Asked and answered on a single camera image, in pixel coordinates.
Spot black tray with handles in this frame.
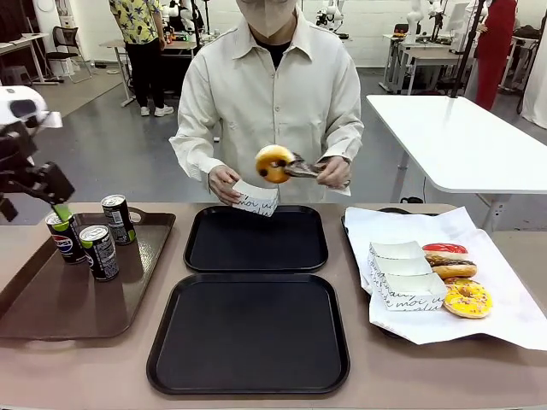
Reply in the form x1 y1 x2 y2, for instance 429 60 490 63
340 206 441 339

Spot person's left forearm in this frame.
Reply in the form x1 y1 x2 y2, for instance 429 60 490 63
320 114 366 162

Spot grey desk with clutter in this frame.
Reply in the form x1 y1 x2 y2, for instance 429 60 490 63
99 37 198 108

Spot person's right hand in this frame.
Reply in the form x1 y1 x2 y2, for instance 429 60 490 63
207 165 243 207

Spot black Pepsi zero can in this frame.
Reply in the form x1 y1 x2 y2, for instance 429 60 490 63
79 225 121 283
101 194 138 246
45 210 87 266

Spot person in red dress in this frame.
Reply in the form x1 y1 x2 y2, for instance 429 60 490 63
473 0 519 112

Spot glazed donut with chocolate dots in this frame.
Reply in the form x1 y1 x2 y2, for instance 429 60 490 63
254 143 297 185

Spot black office chair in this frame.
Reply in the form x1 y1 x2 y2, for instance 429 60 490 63
44 26 93 85

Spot person torso cream shirt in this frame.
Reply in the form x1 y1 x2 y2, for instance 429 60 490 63
168 0 366 204

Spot brown plastic serving tray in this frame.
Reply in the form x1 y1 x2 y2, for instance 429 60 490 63
0 208 177 342

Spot beige face mask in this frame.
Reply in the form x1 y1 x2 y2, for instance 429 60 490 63
236 0 297 38

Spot person's left hand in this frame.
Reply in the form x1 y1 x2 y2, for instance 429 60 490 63
315 155 353 191

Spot black stand pole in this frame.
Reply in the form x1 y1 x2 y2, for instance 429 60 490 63
447 0 489 100

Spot person's right forearm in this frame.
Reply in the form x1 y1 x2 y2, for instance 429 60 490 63
168 127 234 183

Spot red iced donut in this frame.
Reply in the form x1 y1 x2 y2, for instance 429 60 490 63
421 242 469 256

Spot person in yellow floral shirt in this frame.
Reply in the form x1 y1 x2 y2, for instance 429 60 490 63
108 0 175 118

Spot yellow sprinkled donut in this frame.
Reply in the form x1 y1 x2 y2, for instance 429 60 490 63
443 279 495 320

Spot white desk with equipment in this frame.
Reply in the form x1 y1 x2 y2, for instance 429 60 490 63
381 32 480 96

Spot white paper sheet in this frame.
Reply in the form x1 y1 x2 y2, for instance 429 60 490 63
344 205 547 353

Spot chocolate iced donut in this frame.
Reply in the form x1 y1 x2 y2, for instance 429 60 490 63
423 251 479 280

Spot grey stool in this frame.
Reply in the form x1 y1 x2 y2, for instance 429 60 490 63
1 65 34 87

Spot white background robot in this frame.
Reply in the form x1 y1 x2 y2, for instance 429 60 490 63
163 0 207 44

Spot metal serving tongs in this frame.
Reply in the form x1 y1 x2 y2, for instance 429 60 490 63
283 155 352 197

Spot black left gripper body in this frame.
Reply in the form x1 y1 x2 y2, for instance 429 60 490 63
0 122 77 206

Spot black plastic serving tray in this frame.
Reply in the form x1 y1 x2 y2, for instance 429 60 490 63
183 205 330 274
145 272 352 395

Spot white table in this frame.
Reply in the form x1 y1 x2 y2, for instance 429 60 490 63
365 93 547 234

